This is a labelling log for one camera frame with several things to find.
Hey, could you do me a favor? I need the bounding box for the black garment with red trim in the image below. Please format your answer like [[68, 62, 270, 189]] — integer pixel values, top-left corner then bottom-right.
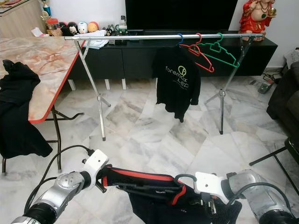
[[100, 166, 243, 224]]

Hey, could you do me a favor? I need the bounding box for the small bottle with green label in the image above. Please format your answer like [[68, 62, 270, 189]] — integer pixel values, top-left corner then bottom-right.
[[117, 15, 128, 34]]

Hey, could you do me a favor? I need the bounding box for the silver metal clothes rack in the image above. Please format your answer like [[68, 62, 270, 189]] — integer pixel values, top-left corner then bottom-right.
[[64, 33, 264, 141]]

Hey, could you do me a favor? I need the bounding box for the red plastic clothes hanger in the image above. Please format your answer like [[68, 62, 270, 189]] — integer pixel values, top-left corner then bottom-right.
[[179, 34, 215, 74]]

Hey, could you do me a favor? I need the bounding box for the black metal furniture frame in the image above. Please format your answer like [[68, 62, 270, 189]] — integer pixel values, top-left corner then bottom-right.
[[250, 135, 299, 194]]

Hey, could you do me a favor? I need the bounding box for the light wooden sideboard cabinet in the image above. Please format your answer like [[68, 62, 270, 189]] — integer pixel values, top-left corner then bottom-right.
[[0, 0, 48, 39]]

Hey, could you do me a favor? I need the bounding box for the white round plush toy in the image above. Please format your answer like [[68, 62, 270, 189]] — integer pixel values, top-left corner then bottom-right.
[[77, 21, 89, 34]]

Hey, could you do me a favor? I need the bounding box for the black round plush toy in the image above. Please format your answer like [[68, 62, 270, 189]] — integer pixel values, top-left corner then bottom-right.
[[60, 22, 71, 36]]

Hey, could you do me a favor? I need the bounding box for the green plastic clothes hanger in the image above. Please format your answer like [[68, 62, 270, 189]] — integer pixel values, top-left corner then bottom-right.
[[197, 33, 240, 69]]

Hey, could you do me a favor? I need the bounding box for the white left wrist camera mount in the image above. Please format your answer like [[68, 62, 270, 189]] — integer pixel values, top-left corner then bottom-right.
[[82, 149, 109, 182]]

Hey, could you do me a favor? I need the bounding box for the white bag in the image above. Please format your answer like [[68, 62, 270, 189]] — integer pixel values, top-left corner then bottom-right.
[[284, 46, 299, 70]]

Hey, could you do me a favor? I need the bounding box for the marble-pattern folding table red edge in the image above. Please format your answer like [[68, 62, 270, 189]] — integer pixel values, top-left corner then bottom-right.
[[0, 36, 85, 175]]

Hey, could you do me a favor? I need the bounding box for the stack of white papers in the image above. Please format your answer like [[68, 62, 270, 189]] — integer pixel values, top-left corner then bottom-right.
[[83, 30, 109, 49]]

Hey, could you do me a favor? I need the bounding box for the power strip with cables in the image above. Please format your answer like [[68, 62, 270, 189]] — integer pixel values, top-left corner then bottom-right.
[[257, 77, 275, 94]]

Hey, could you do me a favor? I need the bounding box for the red laughing Buddha statue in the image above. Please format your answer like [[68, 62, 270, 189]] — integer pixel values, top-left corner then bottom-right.
[[239, 0, 277, 42]]

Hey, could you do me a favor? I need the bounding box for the dark grey sofa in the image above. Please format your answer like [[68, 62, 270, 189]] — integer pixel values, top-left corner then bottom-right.
[[266, 61, 299, 136]]

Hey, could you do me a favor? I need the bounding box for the blue and gold trophy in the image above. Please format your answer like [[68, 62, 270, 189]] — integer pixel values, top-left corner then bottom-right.
[[40, 0, 52, 20]]

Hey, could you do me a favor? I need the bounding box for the black flat television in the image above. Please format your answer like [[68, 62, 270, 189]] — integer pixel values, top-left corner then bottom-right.
[[125, 0, 238, 32]]

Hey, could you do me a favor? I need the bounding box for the jar with red lid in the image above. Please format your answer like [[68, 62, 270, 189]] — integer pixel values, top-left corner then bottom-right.
[[47, 19, 61, 37]]

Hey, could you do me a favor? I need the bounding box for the pink tissue pack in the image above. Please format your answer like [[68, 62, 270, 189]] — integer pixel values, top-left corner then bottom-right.
[[31, 27, 47, 38]]

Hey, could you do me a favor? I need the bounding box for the black TV console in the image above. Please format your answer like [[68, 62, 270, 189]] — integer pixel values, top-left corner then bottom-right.
[[72, 32, 278, 84]]

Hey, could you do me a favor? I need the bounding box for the black and white plush toy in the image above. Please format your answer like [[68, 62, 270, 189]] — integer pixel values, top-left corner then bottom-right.
[[68, 22, 79, 36]]

